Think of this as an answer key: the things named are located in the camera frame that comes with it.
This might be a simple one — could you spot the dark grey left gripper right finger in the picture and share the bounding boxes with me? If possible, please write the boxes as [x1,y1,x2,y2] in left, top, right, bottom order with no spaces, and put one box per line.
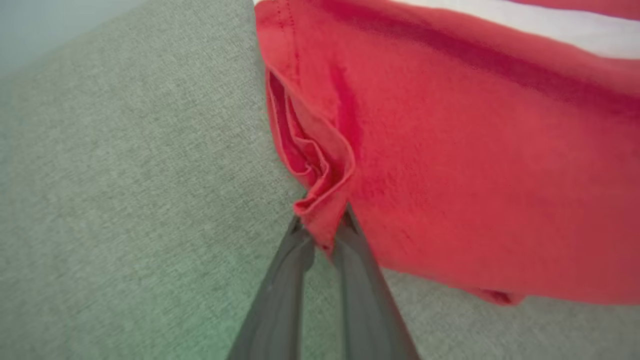
[332,202,421,360]

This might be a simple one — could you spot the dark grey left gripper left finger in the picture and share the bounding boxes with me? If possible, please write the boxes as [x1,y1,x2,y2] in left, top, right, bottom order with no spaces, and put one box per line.
[227,215,316,360]

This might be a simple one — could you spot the red shorts with white trim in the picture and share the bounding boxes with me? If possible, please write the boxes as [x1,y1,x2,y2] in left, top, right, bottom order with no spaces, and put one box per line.
[254,0,640,307]

